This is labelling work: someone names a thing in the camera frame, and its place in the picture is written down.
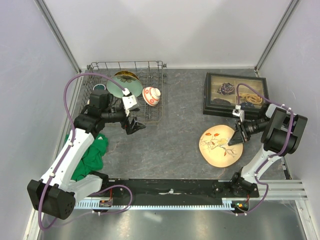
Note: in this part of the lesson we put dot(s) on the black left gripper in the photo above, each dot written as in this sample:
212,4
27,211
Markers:
134,126

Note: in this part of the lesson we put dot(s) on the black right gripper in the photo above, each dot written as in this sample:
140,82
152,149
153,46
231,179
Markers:
240,134

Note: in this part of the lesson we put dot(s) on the cream bird plate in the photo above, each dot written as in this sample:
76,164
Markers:
213,146

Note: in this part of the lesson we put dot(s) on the green flower plate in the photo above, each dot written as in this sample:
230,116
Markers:
126,81

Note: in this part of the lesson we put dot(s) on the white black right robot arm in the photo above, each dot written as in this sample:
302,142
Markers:
281,129

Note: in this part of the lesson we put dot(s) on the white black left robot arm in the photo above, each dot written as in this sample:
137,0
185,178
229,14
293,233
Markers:
56,194

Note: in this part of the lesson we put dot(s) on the white orange patterned bowl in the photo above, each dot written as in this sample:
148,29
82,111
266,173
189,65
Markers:
151,95

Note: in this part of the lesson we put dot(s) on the black glass-lid display box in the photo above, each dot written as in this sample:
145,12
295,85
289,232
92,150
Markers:
222,92

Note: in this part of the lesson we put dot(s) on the yellow patterned plate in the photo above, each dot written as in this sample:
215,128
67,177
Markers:
125,74

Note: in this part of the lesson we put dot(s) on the dark teal mug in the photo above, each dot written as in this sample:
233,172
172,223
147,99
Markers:
99,87

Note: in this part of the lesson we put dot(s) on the green cloth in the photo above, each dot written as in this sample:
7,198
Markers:
92,158

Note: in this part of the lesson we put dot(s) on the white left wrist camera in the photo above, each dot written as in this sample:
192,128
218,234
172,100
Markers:
130,102

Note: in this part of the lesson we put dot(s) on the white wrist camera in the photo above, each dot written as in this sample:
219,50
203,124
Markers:
130,102
238,112

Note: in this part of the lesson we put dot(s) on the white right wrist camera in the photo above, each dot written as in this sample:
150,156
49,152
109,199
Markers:
238,112

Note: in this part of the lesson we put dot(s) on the grey wire dish rack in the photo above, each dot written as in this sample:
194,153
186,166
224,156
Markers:
149,73

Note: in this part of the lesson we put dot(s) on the slotted cable duct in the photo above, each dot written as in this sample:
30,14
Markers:
100,205

